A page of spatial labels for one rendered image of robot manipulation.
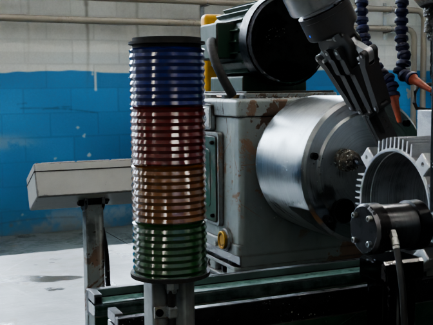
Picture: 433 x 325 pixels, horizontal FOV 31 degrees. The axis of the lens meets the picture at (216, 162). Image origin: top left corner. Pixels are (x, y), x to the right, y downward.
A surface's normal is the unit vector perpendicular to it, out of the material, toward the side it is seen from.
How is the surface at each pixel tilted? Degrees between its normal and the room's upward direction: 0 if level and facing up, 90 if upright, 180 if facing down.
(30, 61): 90
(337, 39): 120
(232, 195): 89
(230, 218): 89
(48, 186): 67
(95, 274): 90
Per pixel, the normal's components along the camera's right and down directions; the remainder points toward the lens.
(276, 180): -0.90, 0.21
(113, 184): 0.36, -0.32
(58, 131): 0.42, 0.08
